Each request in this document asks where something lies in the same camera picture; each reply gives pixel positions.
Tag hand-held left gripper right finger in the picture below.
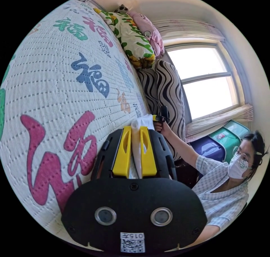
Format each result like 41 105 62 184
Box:
140 126 158 177

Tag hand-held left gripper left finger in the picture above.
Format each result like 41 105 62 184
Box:
112 126 132 176

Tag white short sleeve shirt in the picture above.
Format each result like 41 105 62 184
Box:
130 114 156 179

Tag person's right forearm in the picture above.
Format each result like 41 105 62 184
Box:
161 124 200 167

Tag person's left forearm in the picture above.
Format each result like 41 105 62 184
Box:
191 225 221 247

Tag person's right hand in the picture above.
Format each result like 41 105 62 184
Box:
154 121 170 136

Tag black white wavy striped cushion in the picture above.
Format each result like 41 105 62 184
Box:
137 59 186 161

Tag dark blue plastic storage box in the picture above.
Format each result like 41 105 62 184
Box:
189 135 226 163

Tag window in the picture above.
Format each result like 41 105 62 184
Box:
163 37 247 123

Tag pale green plastic storage box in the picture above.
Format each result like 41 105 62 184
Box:
223 119 251 140

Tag person's body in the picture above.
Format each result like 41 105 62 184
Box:
191 130 269 230

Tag pink printed pillow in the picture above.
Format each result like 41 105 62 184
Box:
126 10 165 58

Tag yellow green flowered pillow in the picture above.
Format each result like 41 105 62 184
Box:
94 8 156 69

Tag bed with printed quilted mat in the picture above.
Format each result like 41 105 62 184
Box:
0 0 153 242

